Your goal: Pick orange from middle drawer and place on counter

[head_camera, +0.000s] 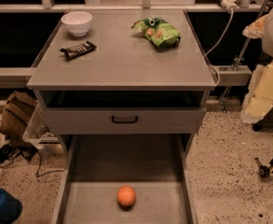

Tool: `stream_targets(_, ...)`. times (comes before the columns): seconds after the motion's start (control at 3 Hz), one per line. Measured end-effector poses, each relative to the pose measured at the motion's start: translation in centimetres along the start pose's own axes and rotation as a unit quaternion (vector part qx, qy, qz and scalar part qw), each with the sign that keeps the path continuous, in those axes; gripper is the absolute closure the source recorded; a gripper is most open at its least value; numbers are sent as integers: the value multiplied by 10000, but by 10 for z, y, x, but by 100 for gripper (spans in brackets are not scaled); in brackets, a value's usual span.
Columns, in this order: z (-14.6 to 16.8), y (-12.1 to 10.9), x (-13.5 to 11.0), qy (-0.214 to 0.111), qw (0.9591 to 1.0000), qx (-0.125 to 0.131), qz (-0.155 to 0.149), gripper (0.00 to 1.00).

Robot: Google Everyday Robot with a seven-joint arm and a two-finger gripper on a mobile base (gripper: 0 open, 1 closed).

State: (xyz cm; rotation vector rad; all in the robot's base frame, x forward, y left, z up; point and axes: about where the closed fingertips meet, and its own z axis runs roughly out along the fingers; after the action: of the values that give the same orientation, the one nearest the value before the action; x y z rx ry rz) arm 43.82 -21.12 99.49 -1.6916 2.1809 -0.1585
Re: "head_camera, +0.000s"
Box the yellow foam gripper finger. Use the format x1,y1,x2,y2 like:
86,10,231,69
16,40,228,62
242,15,268,39
240,62,273,124

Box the orange fruit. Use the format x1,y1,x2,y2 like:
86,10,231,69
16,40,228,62
116,186,136,207

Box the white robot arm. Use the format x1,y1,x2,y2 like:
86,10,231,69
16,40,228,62
240,8,273,124

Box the open grey middle drawer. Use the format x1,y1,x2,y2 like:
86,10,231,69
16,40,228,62
51,134,198,224

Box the grey drawer cabinet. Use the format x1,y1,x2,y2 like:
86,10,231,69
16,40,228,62
26,8,218,224

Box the closed grey top drawer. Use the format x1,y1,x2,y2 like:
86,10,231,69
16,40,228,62
44,107,206,134

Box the white power strip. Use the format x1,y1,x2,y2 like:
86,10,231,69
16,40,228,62
211,0,240,15

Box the black wheeled stand leg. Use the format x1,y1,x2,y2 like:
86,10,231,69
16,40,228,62
254,143,273,179

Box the green chip bag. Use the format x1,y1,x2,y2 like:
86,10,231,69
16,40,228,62
131,16,181,48

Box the white ceramic bowl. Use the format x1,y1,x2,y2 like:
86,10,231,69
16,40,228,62
61,11,92,36

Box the dark chocolate bar wrapper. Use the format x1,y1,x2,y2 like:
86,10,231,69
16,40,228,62
60,41,97,60

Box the clear plastic bin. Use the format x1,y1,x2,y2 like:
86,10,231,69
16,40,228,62
22,105,59,149

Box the brown backpack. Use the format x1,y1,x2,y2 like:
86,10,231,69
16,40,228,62
0,91,37,147

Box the white power cable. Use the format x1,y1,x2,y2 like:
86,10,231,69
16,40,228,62
203,7,235,87

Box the black cables on floor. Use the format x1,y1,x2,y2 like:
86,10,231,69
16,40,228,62
0,143,65,181

